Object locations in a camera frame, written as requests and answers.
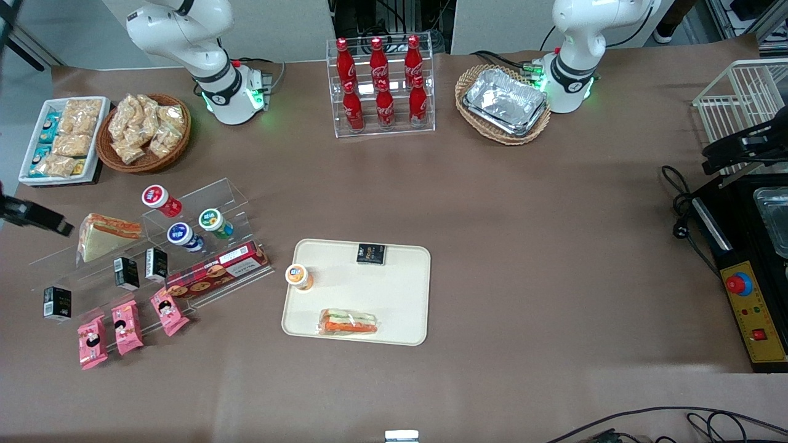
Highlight brown round wicker basket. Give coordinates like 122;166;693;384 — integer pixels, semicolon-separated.
95;94;191;174

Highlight clear acrylic tiered stand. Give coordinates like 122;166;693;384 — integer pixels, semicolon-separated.
28;177;275;348

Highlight blue gum bottle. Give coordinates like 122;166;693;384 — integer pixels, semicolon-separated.
167;222;205;253

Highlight red gum bottle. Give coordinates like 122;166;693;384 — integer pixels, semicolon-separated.
142;185;183;218

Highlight pink cartoon snack packet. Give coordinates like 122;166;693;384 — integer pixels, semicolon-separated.
77;314;108;370
151;287;190;337
111;300;144;356

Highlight red cola bottle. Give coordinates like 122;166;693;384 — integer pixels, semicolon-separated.
369;37;390;84
336;38;356;87
404;35;424;81
409;75;428;127
376;80;396;129
342;81;365;132

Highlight white wire basket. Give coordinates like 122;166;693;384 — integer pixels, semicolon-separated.
693;58;788;185

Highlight black sealing machine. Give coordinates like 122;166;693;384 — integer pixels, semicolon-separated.
689;175;788;373

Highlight black cable with plug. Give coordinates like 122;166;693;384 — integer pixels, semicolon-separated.
662;165;721;277

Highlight metal machine tray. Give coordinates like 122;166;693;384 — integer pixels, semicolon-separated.
752;186;788;259

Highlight triangle sandwich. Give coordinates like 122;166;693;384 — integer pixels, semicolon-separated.
317;309;379;337
77;213;143;264

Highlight aluminium foil tray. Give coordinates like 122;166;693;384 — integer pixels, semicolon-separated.
463;68;549;137

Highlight clear acrylic bottle rack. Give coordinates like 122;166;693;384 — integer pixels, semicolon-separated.
326;34;436;138

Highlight light wicker basket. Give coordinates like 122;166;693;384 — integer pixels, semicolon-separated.
454;64;552;146

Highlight black arm base cable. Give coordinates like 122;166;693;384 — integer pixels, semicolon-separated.
471;49;536;70

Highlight grey arm base cable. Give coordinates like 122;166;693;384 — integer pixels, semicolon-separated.
231;57;287;93

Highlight white rectangular snack bin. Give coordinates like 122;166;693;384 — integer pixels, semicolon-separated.
18;97;111;185

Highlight green gum bottle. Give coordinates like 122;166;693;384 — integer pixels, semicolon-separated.
198;209;235;241

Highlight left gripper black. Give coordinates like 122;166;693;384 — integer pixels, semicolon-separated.
702;117;788;177

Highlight red tartan shortbread box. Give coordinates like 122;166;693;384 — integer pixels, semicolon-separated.
165;240;271;300

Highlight cream plastic tray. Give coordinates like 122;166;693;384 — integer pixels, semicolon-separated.
281;238;432;346

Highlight clear bag brown snacks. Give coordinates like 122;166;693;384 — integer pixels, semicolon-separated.
58;117;99;136
157;106;185;133
65;100;102;121
52;134;93;158
148;126;180;159
110;98;137;139
113;138;147;166
37;154;78;178
132;94;162;125

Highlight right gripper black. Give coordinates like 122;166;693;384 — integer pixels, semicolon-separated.
0;182;74;237

